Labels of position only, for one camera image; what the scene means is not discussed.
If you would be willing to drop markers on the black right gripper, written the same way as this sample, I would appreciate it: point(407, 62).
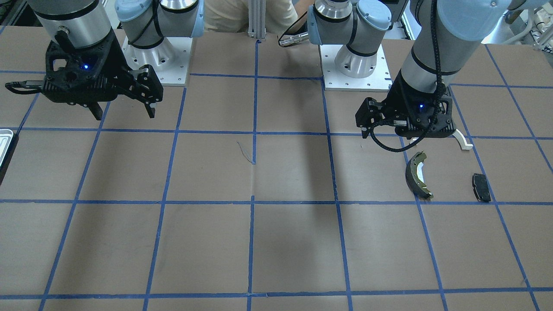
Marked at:
point(119, 60)

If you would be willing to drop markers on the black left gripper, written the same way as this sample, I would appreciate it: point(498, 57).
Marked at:
point(396, 98)

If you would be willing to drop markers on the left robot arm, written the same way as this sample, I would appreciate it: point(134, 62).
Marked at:
point(451, 30)

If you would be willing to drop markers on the green brake shoe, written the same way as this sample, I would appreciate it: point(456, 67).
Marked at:
point(414, 176)

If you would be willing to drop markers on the white curved plastic part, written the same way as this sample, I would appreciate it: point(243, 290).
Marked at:
point(461, 139)

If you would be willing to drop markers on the black brake pad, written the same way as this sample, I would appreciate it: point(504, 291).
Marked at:
point(481, 187)

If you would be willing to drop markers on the person in beige shirt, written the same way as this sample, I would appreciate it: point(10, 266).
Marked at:
point(232, 16)

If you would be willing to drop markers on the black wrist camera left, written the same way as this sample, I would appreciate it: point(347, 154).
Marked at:
point(370, 114)

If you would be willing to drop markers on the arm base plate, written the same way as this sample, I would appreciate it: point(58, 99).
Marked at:
point(345, 71)
point(170, 60)

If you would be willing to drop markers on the aluminium frame post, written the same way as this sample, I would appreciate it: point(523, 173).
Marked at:
point(256, 19)

